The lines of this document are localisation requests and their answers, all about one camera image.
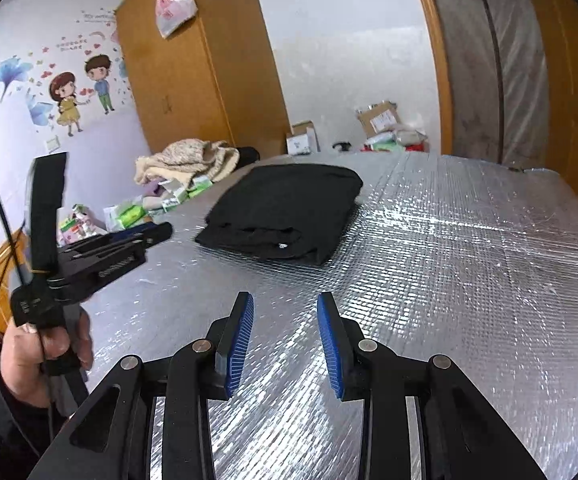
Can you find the dark folded cloth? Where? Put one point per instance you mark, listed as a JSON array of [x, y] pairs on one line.
[[245, 156]]

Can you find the cartoon wall sticker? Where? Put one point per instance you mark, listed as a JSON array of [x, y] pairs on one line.
[[69, 100]]

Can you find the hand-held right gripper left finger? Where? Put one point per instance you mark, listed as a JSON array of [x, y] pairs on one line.
[[239, 345]]

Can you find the white light switch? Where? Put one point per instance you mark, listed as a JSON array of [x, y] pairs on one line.
[[54, 145]]

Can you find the silver foil mat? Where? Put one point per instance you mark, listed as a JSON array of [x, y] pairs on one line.
[[469, 285]]

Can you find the wooden door frame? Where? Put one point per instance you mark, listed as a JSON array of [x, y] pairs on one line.
[[434, 60]]

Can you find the green white medicine box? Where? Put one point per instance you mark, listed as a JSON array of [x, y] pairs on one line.
[[174, 199]]

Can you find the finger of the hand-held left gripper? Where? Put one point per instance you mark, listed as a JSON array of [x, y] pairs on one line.
[[154, 234], [99, 247]]

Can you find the pile of small packets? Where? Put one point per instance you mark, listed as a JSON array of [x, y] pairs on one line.
[[81, 225]]

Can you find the cardboard box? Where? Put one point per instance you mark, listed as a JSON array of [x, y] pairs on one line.
[[379, 117]]

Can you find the pile of plastic bags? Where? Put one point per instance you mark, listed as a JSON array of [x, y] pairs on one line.
[[399, 141]]

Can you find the clear plastic door curtain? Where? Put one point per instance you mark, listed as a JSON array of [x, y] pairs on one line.
[[489, 60]]

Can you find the purple cloth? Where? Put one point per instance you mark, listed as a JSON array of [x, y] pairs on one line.
[[151, 190]]

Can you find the wooden wardrobe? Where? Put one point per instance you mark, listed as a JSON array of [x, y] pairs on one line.
[[194, 85]]

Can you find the beige floral blanket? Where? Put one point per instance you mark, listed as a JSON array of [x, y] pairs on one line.
[[184, 157]]

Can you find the person's left hand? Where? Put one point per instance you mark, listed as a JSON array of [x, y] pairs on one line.
[[24, 365]]

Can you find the white pink plastic bag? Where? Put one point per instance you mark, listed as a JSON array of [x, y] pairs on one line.
[[171, 5]]

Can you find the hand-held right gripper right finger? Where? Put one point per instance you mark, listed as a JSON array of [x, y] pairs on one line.
[[331, 345]]

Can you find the black garment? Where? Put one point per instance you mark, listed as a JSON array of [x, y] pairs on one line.
[[279, 210]]

